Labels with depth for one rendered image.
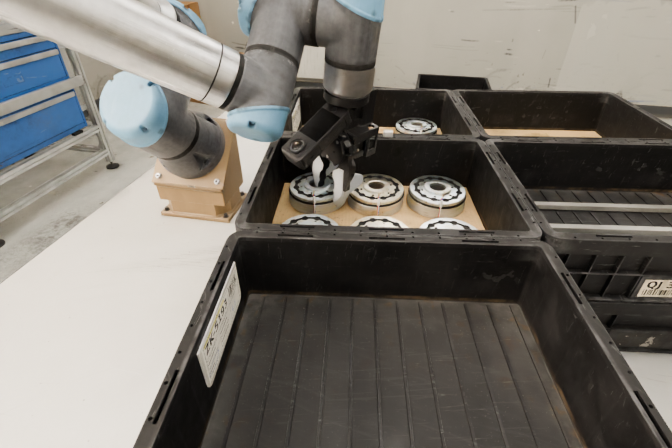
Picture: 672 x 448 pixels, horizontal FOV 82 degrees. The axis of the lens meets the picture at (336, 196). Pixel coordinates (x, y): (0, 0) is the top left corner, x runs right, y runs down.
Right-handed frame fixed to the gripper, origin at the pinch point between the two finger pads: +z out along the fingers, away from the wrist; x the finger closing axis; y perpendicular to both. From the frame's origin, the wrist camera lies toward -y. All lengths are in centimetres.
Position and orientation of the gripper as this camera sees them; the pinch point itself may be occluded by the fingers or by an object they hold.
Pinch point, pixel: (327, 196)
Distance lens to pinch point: 70.0
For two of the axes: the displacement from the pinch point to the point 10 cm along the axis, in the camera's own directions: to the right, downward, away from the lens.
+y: 7.4, -3.7, 5.7
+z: -0.9, 7.8, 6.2
